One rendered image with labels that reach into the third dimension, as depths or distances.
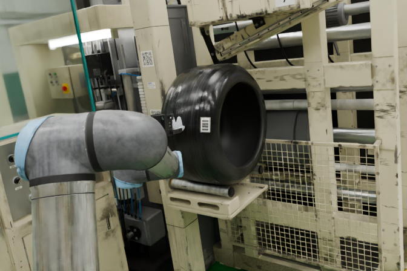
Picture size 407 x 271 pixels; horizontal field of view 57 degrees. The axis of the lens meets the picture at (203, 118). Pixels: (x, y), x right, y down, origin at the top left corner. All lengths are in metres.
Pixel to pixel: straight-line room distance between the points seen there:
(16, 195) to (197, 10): 1.21
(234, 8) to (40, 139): 1.31
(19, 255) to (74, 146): 1.22
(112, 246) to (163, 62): 1.02
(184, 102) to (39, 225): 0.96
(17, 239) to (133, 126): 1.22
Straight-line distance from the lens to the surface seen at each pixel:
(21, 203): 1.87
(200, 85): 1.55
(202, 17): 1.95
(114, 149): 0.69
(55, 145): 0.71
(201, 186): 1.74
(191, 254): 2.14
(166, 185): 1.84
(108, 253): 2.16
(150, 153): 0.73
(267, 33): 1.92
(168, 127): 1.42
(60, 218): 0.70
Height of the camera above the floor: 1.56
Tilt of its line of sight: 12 degrees down
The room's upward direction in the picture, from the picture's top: 8 degrees counter-clockwise
